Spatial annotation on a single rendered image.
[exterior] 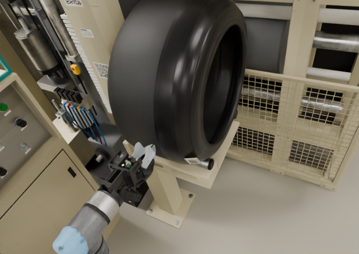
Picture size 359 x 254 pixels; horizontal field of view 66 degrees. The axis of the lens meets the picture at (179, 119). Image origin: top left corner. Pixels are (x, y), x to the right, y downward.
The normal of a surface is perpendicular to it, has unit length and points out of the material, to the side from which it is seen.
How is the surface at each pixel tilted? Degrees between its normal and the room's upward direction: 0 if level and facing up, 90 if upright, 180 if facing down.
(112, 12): 90
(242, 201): 0
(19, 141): 90
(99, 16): 90
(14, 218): 90
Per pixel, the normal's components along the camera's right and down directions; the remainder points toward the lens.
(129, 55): -0.40, -0.07
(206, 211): -0.16, -0.68
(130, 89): -0.46, 0.25
